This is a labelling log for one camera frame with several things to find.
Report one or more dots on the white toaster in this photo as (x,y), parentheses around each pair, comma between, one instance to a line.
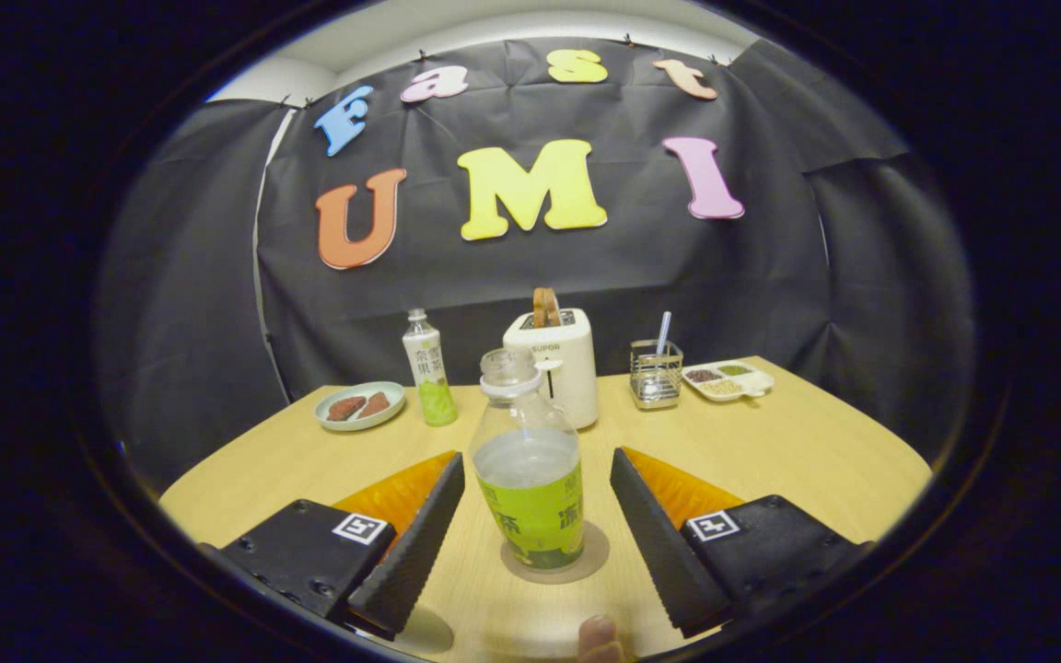
(577,368)

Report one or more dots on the brown bread slice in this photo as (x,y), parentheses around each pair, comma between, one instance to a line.
(546,308)

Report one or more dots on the pale drinking straw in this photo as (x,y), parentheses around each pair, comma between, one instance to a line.
(664,327)

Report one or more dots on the white divided snack tray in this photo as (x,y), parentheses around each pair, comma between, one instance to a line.
(756,379)

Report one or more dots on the wooden table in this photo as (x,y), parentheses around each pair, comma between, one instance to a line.
(770,460)

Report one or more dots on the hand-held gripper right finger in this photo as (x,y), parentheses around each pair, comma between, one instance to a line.
(664,552)

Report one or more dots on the clear juice bottle green label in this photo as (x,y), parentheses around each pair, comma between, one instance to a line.
(535,525)

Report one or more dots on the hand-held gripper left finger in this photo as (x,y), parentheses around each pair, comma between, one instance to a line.
(415,552)

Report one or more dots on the pale green plate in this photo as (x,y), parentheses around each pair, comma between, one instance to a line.
(355,425)

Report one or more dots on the tall slim green drink bottle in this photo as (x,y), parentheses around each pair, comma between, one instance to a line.
(429,368)

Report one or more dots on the brown food piece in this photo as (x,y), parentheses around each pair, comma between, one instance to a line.
(344,409)
(374,404)

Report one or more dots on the round brown coaster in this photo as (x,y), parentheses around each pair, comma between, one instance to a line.
(597,552)

